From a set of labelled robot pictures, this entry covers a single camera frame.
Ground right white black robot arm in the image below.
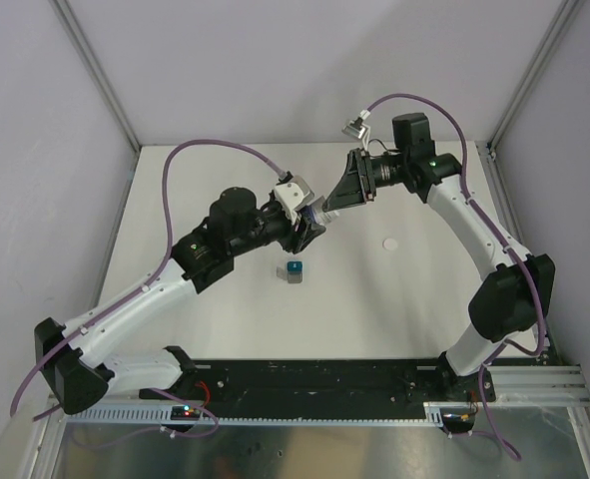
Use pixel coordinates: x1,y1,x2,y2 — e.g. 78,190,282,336
323,112,555,400

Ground purple cable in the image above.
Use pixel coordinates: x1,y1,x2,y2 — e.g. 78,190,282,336
9,139,291,423
361,93,550,358

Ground aluminium frame crossbar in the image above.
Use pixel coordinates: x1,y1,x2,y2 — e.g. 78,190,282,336
489,366,590,407

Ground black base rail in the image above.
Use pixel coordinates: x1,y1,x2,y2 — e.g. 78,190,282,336
169,358,496,419

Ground grey slotted cable duct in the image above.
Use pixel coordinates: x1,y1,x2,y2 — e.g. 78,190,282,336
68,401,472,427

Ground aluminium frame post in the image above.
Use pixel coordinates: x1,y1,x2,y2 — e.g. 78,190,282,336
486,0,585,153
48,0,142,156

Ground left aluminium frame post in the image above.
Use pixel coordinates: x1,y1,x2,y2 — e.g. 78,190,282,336
48,0,142,156

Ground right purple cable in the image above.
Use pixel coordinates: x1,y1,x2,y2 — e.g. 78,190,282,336
361,93,550,358

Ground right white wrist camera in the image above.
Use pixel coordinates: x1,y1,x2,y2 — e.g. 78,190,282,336
341,117,370,144

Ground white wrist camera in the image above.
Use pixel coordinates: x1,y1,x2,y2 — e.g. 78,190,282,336
341,117,370,144
273,176,314,225

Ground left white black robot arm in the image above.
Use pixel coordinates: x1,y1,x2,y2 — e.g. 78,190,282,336
34,184,337,415

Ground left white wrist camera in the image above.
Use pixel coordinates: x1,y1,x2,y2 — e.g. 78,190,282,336
273,176,314,225

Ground white bottle cap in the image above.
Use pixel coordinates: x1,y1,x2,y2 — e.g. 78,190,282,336
382,238,398,251

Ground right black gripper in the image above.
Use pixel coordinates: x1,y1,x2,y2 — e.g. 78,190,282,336
322,149,408,213

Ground right aluminium frame post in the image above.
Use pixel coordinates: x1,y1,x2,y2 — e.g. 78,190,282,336
486,0,585,153

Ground blue pill box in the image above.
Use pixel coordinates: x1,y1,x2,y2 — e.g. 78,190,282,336
286,260,302,275

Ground white pill bottle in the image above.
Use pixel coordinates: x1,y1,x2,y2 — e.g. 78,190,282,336
309,200,339,227

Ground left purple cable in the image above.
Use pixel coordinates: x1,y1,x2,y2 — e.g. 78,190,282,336
9,139,291,423

